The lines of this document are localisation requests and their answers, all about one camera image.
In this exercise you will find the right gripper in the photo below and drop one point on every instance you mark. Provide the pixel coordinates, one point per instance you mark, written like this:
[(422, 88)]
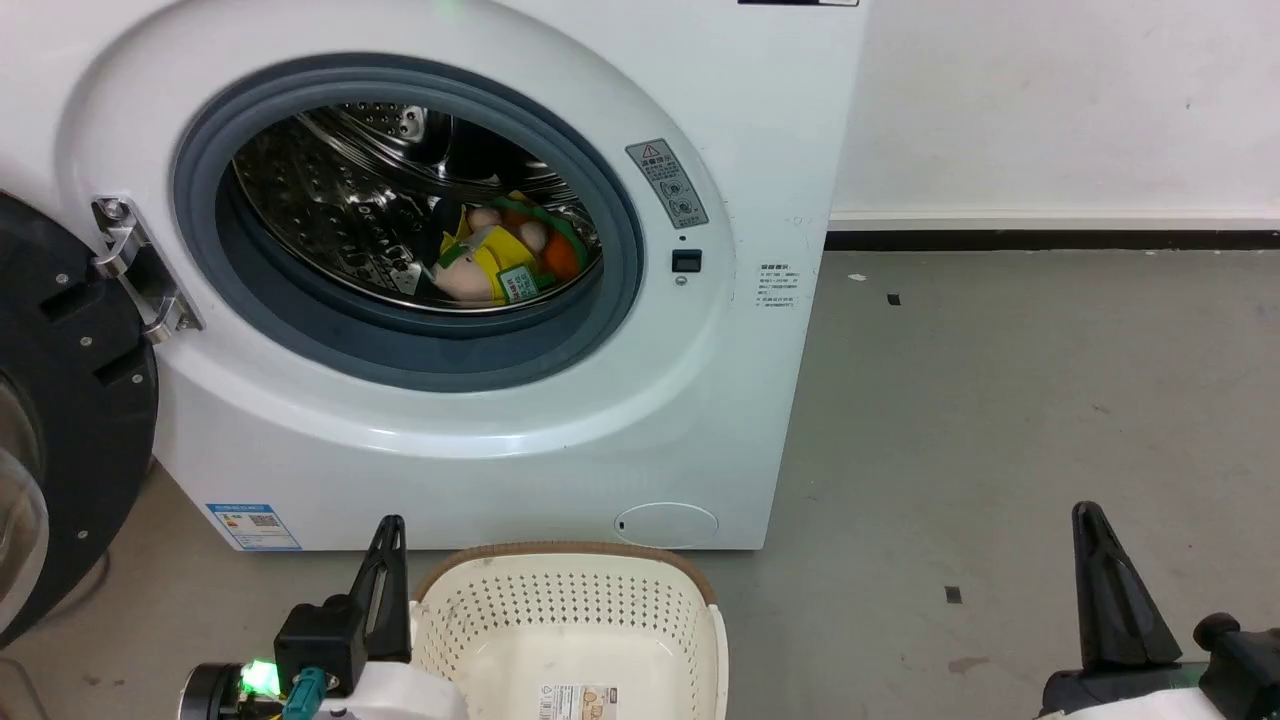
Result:
[(1120, 692)]

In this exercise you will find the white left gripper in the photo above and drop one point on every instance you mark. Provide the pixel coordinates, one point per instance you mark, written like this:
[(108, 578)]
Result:
[(400, 695)]

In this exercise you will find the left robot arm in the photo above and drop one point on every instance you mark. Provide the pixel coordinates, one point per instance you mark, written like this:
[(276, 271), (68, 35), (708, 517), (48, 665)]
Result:
[(212, 692)]

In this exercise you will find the cream perforated laundry basket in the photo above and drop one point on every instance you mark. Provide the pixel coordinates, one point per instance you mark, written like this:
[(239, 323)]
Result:
[(570, 620)]

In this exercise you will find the white front-load washing machine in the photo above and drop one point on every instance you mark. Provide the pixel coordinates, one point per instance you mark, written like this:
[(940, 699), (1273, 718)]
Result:
[(520, 470)]

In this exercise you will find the paper label in basket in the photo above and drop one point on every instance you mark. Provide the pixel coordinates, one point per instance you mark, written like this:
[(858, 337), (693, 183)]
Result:
[(578, 703)]

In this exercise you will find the yellow green plush toy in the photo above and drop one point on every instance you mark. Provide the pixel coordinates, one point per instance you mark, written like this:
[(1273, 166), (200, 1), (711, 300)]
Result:
[(490, 262)]

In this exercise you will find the blue energy label sticker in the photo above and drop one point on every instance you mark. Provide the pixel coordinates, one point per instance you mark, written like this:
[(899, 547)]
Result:
[(254, 526)]

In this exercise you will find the grey rubber door gasket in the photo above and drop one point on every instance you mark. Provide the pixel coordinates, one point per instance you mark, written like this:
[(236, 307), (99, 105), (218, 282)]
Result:
[(300, 330)]

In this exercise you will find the round white filter cover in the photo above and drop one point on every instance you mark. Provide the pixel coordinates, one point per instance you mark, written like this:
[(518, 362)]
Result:
[(665, 525)]

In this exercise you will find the black round washer door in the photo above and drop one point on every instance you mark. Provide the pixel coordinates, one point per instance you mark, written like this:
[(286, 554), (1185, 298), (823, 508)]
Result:
[(80, 400)]

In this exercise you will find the steel washer drum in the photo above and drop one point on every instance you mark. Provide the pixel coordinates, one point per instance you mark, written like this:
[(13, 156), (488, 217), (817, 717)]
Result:
[(330, 200)]

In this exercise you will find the metal door hinge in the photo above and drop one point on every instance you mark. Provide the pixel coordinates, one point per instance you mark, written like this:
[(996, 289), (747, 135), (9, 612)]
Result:
[(135, 265)]

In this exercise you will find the black door latch slot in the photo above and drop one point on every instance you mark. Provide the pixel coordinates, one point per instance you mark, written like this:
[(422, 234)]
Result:
[(686, 261)]

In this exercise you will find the small printed text label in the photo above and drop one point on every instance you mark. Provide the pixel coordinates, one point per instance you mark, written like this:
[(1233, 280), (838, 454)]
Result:
[(778, 285)]

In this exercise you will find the grey warning label sticker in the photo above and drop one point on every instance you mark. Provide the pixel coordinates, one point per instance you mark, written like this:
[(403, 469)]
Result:
[(668, 183)]

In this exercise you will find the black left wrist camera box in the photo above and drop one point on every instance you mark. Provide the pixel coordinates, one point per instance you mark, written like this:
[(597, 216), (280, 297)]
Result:
[(320, 640)]

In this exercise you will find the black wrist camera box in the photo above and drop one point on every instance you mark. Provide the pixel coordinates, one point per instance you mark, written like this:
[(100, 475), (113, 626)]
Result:
[(320, 640), (1245, 665)]

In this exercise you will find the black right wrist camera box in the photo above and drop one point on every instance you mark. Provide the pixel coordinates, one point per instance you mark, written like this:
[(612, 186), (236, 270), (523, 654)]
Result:
[(1245, 665)]

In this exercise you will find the black wall baseboard strip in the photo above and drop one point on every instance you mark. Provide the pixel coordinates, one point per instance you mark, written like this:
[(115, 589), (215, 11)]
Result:
[(1050, 240)]

